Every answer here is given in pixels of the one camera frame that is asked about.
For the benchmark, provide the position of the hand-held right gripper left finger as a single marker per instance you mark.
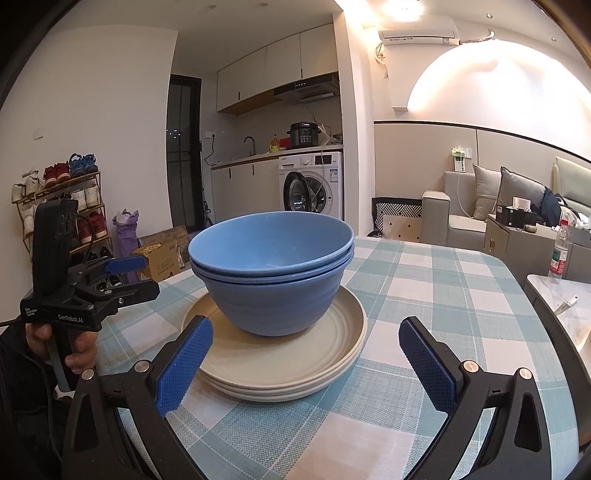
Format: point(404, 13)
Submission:
point(184, 364)

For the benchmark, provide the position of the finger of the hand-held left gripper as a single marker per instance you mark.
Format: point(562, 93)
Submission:
point(138, 290)
point(124, 264)

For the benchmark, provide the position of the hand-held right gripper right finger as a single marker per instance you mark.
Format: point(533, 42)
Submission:
point(427, 364)

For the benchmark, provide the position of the cream plate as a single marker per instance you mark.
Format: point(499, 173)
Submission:
point(277, 387)
point(332, 323)
point(277, 397)

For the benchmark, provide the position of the light blue bowl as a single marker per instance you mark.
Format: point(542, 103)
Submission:
point(272, 240)

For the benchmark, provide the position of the person's left forearm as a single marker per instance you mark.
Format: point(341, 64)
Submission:
point(23, 415)

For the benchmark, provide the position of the person's left hand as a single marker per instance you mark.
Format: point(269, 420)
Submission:
point(83, 353)

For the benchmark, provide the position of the purple bag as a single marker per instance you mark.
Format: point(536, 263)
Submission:
point(127, 244)

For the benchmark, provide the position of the cardboard box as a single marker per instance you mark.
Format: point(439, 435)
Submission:
point(161, 258)

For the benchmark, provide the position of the checked tablecloth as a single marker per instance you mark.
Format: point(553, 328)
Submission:
point(415, 286)

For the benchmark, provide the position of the floor mop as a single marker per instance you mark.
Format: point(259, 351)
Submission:
point(207, 217)

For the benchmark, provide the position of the shoe rack with shoes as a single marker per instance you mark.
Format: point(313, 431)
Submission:
point(57, 173)

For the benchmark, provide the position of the dark glass door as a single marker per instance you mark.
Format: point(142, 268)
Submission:
point(182, 152)

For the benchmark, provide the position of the white lower kitchen cabinets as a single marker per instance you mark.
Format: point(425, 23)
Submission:
point(240, 194)

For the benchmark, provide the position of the white kitchen cabinets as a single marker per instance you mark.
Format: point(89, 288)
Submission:
point(277, 69)
point(240, 194)

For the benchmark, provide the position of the grey sofa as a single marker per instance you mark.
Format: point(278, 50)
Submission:
point(434, 221)

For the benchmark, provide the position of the grey low cabinet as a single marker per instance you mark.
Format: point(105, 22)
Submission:
point(512, 244)

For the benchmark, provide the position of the marble side table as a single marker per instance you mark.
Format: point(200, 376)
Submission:
point(577, 332)

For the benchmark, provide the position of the black patterned cushion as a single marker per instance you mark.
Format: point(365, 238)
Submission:
point(397, 206)

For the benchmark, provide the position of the plastic water bottle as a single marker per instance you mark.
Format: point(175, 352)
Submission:
point(559, 258)

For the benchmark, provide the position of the black storage box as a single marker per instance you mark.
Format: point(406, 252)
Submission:
point(515, 218)

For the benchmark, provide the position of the black kitchen faucet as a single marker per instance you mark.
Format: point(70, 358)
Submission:
point(252, 143)

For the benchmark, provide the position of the light grey pillow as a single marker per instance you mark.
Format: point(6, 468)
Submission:
point(485, 194)

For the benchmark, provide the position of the yellow bottle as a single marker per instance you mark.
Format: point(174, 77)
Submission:
point(275, 146)

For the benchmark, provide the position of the dark-edged grey pillow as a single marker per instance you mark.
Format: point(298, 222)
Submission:
point(517, 189)

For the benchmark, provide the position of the white washing machine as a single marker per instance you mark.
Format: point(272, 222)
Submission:
point(318, 166)

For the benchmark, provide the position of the black pressure cooker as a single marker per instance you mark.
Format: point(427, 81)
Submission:
point(304, 134)

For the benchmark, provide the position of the white upper kitchen cabinets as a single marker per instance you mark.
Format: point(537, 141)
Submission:
point(277, 69)

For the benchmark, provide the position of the range hood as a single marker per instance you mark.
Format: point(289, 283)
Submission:
point(307, 90)

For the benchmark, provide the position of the white air conditioner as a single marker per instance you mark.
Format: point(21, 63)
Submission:
point(418, 34)

